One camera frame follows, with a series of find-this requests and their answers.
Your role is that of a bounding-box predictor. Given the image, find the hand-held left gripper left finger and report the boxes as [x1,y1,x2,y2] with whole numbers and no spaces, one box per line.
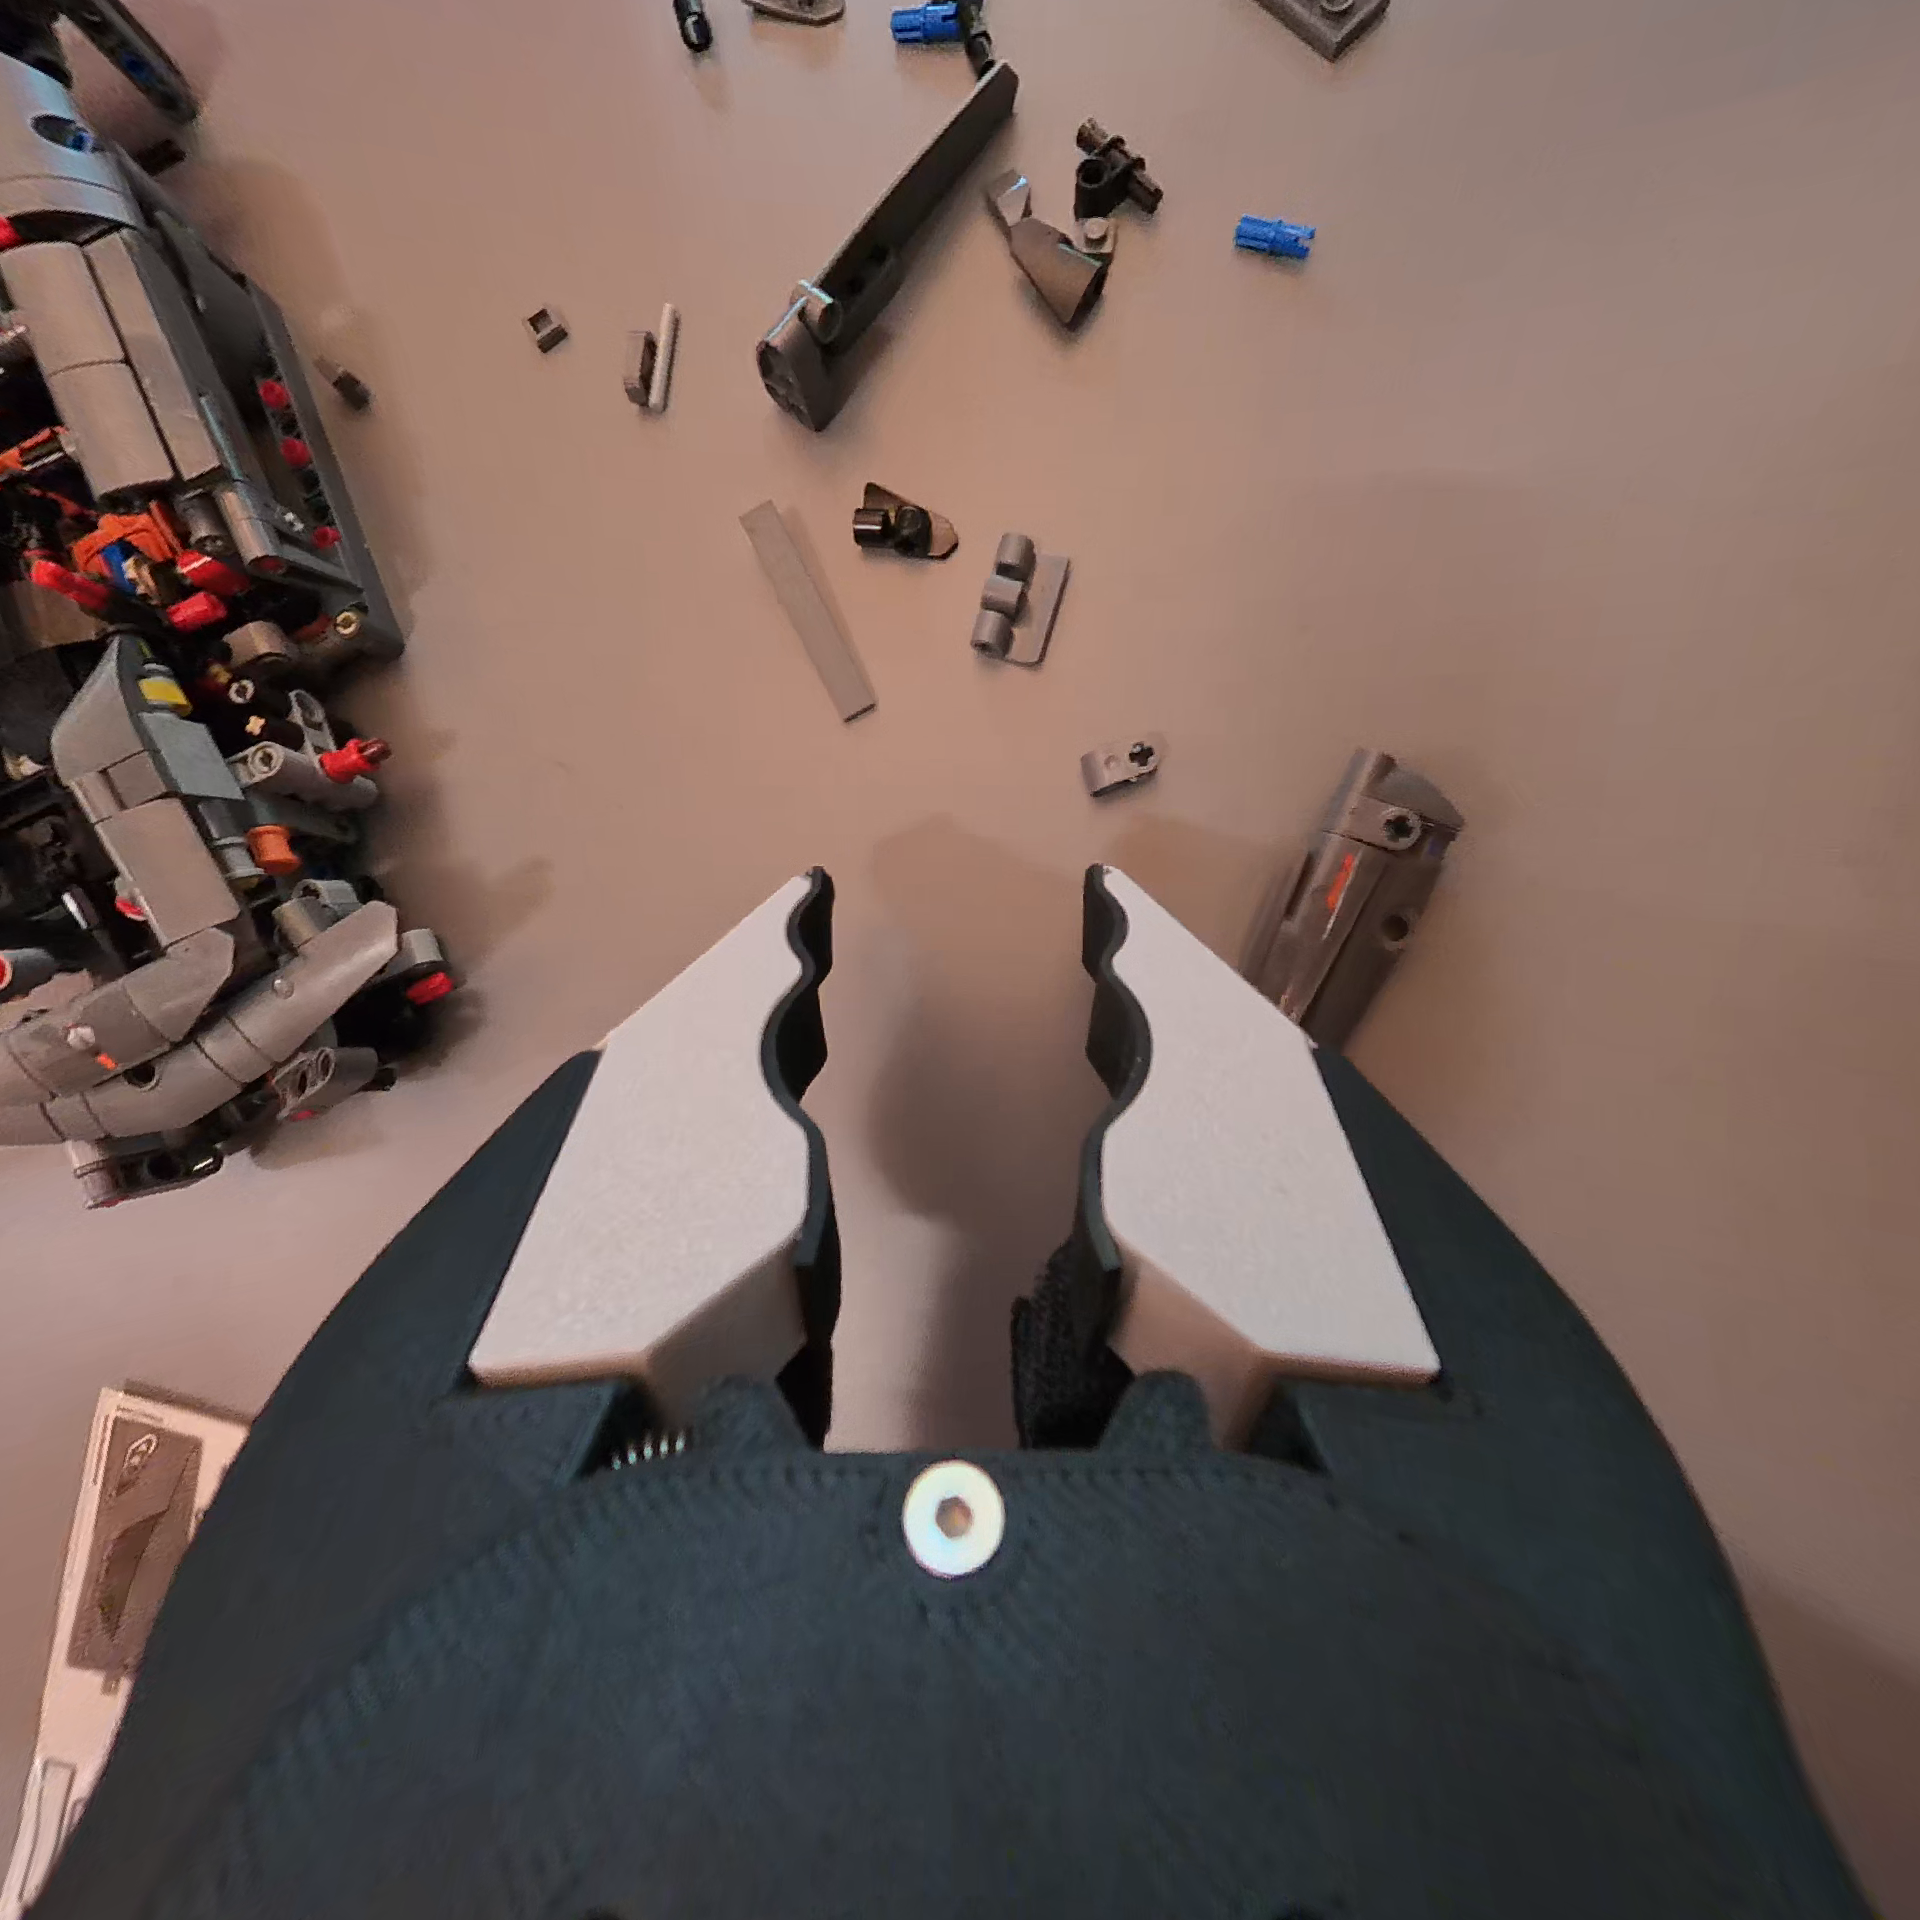
[465,865,842,1448]

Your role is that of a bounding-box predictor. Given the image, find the dark grey studded lego plate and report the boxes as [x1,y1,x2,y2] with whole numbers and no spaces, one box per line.
[1257,0,1390,61]

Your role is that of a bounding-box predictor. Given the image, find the dark grey curved lego panel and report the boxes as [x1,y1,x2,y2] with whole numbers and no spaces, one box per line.
[1013,215,1121,329]

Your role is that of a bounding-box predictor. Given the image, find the long grey lego beam panel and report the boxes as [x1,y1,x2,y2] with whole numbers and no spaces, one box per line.
[755,60,1021,434]

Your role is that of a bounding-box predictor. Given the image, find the black lego axle connector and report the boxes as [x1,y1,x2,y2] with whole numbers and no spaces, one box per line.
[1072,117,1164,226]

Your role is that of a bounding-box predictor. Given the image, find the white lego sticker sheet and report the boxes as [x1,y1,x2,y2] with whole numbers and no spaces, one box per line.
[29,1386,249,1847]

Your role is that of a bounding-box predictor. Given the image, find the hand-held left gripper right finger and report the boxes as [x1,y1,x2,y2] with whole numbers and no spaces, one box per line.
[1069,864,1444,1452]

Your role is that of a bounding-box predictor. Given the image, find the long grey lego wedge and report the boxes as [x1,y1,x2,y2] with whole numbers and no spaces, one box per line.
[738,497,880,724]

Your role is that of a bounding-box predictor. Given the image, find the grey lego panel with connector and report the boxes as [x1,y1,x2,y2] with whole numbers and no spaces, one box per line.
[969,533,1072,664]

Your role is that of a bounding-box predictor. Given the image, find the black lego clip piece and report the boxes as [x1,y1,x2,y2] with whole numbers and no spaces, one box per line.
[853,480,963,559]

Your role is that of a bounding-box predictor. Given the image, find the grey black lego car model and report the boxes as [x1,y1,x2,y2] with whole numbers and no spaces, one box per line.
[0,0,466,1209]

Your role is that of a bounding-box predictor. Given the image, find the grey lego panel assembly red pins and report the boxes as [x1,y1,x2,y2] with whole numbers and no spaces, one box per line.
[1242,748,1466,1050]

